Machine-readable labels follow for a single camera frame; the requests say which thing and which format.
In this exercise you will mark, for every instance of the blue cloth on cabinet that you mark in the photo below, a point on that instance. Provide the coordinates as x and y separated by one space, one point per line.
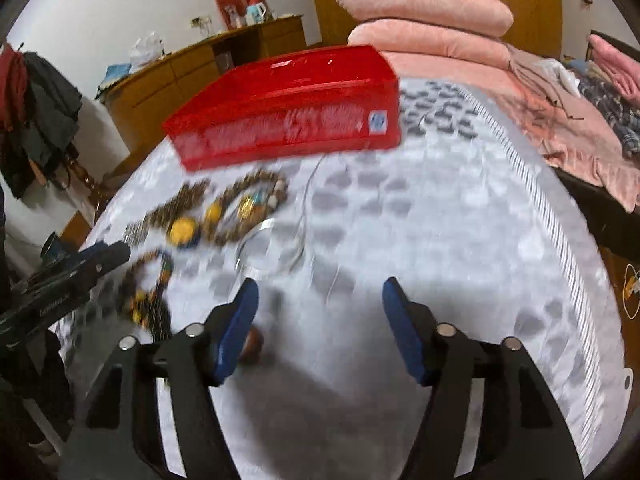
114 73

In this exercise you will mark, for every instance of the grey leaf pattern table cloth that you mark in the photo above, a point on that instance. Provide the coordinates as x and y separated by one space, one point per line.
474 224

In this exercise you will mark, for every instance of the pink folded blanket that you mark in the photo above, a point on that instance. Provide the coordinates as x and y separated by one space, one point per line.
623 70

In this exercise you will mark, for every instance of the red photo frames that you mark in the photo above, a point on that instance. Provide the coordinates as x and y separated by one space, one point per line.
233 13

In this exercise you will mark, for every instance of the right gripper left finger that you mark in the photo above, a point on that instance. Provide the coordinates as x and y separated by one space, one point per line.
117 431

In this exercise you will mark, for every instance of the plaid folded clothes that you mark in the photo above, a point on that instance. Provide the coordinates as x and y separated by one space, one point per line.
622 117

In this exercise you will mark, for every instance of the lower pink folded quilt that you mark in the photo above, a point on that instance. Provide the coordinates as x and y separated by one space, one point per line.
402 36

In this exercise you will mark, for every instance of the white plastic bag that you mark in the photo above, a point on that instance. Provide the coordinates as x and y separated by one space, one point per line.
146 51

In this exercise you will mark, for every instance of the red jacket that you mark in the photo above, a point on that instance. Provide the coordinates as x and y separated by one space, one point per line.
13 86

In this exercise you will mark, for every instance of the wooden coat stand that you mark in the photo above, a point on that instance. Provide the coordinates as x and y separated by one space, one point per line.
89 196

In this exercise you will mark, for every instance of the silver bangle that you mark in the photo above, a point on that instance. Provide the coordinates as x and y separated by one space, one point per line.
270 249

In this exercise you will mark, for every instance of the dark grey coat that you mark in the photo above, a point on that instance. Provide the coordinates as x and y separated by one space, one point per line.
52 107

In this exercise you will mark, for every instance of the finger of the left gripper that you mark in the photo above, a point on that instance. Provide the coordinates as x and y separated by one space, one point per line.
71 276

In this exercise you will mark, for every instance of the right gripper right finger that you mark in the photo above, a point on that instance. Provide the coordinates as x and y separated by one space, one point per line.
490 415

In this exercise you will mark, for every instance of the blue electric kettle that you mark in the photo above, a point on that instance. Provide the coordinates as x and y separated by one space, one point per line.
256 12

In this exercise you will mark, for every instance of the red tin box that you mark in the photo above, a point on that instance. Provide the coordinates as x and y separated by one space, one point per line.
309 102

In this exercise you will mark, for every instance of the pink bed sheet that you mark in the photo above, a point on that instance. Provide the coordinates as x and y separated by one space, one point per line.
585 147

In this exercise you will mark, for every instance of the wooden sideboard cabinet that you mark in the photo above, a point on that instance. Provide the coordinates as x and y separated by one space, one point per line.
139 103

